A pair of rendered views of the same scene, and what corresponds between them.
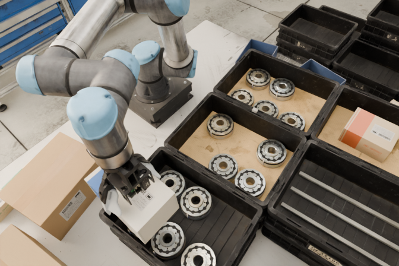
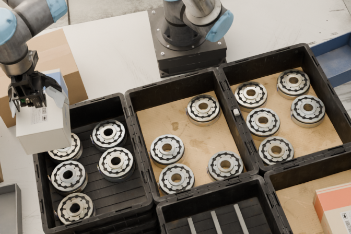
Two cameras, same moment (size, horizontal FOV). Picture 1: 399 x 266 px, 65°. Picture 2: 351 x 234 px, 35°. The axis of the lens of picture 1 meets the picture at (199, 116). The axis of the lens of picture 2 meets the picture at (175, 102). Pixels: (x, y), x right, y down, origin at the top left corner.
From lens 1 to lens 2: 0.84 m
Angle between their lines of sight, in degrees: 25
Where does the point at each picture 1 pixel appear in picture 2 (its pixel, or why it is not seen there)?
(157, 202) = (45, 126)
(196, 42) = (289, 1)
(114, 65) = (39, 0)
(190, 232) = (93, 185)
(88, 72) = not seen: outside the picture
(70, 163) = (48, 62)
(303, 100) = (322, 138)
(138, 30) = not seen: outside the picture
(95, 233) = not seen: hidden behind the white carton
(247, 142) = (215, 143)
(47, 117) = (111, 3)
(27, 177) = not seen: hidden behind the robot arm
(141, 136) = (140, 77)
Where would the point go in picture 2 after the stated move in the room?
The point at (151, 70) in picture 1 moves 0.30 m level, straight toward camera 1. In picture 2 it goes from (173, 11) to (133, 78)
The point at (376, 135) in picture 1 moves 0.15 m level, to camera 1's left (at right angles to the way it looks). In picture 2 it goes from (341, 220) to (289, 192)
